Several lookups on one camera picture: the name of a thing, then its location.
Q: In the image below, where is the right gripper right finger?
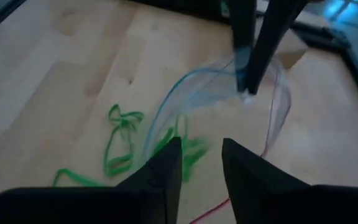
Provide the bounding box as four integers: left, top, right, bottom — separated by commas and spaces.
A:
221, 138, 358, 224

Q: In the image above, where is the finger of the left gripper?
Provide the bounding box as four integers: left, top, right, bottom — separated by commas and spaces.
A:
246, 0, 309, 96
229, 0, 258, 93

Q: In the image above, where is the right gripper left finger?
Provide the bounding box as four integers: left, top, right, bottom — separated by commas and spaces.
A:
0, 136, 183, 224

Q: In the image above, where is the clear plastic zip bag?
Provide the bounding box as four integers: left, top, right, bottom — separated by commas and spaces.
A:
139, 53, 293, 224

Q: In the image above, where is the small cardboard box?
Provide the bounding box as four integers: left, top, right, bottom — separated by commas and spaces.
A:
255, 17, 310, 70

